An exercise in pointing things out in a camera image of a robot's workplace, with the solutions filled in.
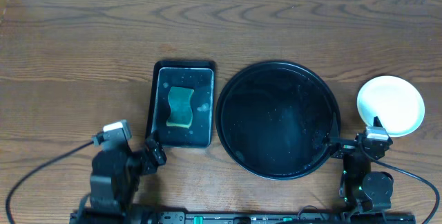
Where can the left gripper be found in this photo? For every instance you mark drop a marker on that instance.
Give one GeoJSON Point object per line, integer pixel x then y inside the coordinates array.
{"type": "Point", "coordinates": [148, 158]}

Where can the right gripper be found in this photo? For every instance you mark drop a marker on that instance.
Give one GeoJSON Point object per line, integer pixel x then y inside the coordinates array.
{"type": "Point", "coordinates": [344, 146]}

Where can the green yellow sponge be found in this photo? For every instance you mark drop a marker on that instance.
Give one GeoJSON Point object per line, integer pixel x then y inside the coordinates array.
{"type": "Point", "coordinates": [181, 113]}

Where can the white plate with M stain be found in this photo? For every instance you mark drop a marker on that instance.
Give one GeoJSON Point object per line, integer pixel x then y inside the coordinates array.
{"type": "Point", "coordinates": [394, 101]}

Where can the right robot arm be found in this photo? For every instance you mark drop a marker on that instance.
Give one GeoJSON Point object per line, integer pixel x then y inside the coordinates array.
{"type": "Point", "coordinates": [364, 191]}

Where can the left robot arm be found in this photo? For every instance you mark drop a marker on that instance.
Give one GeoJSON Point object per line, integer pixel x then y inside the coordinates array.
{"type": "Point", "coordinates": [115, 198]}

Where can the black round tray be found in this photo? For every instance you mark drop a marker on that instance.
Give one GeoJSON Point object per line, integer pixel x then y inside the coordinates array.
{"type": "Point", "coordinates": [272, 118]}

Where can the black rectangular tray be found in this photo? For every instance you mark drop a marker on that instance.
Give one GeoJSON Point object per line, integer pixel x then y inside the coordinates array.
{"type": "Point", "coordinates": [197, 75]}

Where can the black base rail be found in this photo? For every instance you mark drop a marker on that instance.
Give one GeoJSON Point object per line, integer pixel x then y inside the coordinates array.
{"type": "Point", "coordinates": [241, 217]}

